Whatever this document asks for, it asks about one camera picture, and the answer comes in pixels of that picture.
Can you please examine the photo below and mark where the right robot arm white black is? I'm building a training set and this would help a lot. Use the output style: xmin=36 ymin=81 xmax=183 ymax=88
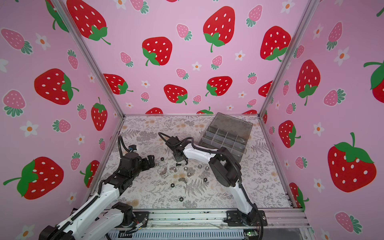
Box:
xmin=161 ymin=135 xmax=263 ymax=226

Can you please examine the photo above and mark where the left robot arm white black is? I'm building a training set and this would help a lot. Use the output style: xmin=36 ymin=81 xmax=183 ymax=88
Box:
xmin=39 ymin=152 xmax=155 ymax=240

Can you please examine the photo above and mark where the silver wing nut left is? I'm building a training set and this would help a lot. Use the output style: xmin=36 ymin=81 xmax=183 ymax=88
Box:
xmin=159 ymin=168 xmax=167 ymax=176

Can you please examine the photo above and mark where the grey plastic compartment box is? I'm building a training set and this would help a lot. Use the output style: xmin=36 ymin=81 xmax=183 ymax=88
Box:
xmin=199 ymin=113 xmax=253 ymax=162

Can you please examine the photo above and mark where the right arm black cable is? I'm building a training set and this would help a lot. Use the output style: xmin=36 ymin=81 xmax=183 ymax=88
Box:
xmin=158 ymin=131 xmax=265 ymax=240

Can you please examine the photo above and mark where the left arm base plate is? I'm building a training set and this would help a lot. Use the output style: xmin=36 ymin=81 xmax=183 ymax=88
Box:
xmin=117 ymin=211 xmax=150 ymax=229

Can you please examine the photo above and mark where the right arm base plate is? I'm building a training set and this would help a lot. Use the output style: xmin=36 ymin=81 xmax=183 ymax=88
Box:
xmin=224 ymin=210 xmax=268 ymax=227

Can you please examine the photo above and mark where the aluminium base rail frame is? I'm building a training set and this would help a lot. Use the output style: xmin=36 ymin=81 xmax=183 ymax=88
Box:
xmin=108 ymin=209 xmax=315 ymax=240

